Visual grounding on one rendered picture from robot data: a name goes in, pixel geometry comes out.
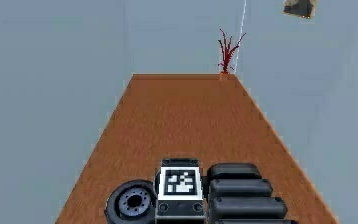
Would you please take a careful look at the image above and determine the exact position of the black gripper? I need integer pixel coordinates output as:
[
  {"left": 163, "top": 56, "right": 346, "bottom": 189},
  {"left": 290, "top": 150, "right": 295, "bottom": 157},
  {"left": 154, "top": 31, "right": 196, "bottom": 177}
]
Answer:
[{"left": 104, "top": 179, "right": 158, "bottom": 224}]

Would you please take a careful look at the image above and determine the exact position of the red house plant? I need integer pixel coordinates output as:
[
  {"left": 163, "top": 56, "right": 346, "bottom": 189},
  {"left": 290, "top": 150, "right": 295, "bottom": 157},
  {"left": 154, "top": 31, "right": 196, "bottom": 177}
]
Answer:
[{"left": 217, "top": 28, "right": 247, "bottom": 82}]

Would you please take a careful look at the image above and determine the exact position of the framed wall picture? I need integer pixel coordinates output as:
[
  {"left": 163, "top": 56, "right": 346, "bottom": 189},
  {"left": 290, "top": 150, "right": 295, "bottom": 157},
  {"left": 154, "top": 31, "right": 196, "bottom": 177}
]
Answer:
[{"left": 283, "top": 0, "right": 319, "bottom": 20}]

